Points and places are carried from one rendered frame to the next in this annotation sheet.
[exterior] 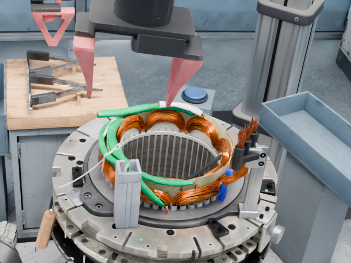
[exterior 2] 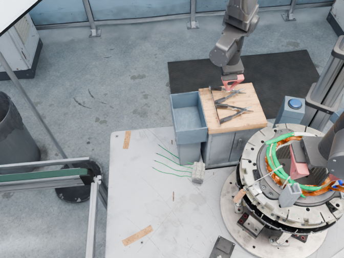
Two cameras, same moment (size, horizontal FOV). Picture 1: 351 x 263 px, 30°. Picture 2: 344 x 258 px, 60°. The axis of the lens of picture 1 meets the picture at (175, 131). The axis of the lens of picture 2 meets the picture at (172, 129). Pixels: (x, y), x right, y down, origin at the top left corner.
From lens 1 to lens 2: 0.43 m
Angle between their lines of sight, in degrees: 20
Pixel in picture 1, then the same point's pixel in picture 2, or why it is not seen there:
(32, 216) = (212, 160)
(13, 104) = (210, 120)
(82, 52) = (302, 174)
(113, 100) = (257, 114)
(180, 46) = not seen: outside the picture
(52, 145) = (227, 136)
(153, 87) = not seen: hidden behind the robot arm
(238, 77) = (274, 32)
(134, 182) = (297, 195)
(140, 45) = not seen: hidden behind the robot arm
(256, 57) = (325, 76)
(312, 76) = (313, 29)
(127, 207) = (289, 202)
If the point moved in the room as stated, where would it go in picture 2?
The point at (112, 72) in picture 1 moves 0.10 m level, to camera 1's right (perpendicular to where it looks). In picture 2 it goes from (253, 94) to (281, 97)
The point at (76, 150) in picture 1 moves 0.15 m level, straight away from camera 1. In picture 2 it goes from (251, 155) to (242, 116)
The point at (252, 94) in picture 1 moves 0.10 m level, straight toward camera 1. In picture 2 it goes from (318, 92) to (318, 111)
